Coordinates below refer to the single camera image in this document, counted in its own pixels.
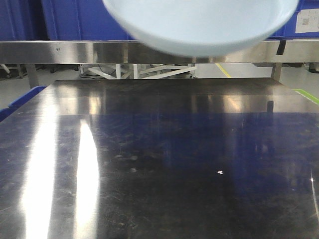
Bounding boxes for light blue plate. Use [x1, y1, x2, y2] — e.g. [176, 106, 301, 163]
[104, 0, 298, 57]

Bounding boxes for blue plastic crate centre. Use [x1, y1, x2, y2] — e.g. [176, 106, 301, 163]
[41, 0, 134, 41]

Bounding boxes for blue plastic crate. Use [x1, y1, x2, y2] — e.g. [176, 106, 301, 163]
[0, 0, 48, 41]
[41, 0, 134, 41]
[268, 0, 319, 39]

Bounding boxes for black tape strip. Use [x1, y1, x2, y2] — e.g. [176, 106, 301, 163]
[276, 40, 287, 55]

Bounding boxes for blue bin beside table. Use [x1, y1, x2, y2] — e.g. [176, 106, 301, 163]
[0, 86, 46, 121]

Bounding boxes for blue plastic crate right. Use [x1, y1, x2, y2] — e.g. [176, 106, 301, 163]
[268, 0, 319, 39]

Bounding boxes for blue plastic crate left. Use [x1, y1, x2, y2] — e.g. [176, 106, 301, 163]
[0, 0, 48, 41]

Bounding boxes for white paper label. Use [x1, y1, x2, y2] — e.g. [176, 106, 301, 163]
[295, 8, 319, 33]

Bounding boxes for white metal frame background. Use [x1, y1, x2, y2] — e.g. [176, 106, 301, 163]
[79, 64, 197, 80]

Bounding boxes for right steel shelf post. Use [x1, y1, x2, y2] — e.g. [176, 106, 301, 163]
[271, 63, 283, 82]

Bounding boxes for steel shelf post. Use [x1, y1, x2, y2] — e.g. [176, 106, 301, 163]
[25, 64, 39, 89]
[271, 63, 283, 82]

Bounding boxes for left steel shelf post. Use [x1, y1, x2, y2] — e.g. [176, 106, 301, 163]
[25, 64, 39, 89]

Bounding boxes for stainless steel shelf rail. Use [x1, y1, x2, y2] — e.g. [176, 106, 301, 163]
[0, 39, 319, 64]

